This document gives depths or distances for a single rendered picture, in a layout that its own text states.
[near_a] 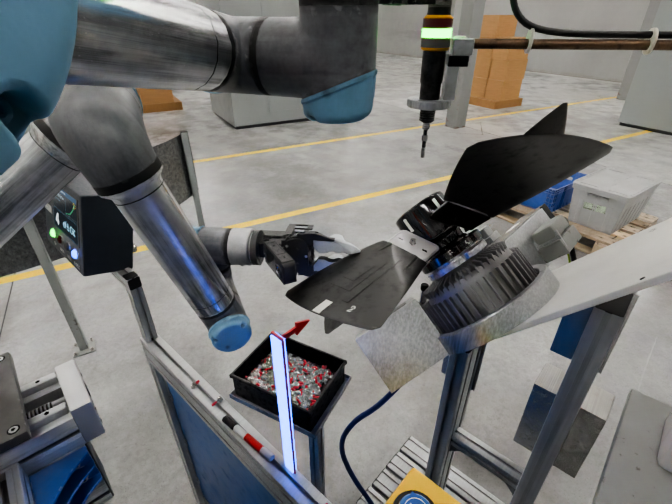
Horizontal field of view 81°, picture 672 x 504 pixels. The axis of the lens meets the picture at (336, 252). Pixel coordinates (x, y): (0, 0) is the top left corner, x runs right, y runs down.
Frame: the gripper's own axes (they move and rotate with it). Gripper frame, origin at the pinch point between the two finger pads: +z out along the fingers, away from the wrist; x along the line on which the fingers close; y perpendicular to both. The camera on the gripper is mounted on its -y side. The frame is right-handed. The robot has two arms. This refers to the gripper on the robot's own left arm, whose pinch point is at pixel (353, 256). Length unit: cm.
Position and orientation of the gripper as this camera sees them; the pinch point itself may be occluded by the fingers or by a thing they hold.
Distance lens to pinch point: 76.0
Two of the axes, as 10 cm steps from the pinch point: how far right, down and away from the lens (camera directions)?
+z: 10.0, 0.5, -0.8
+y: 0.9, -4.2, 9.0
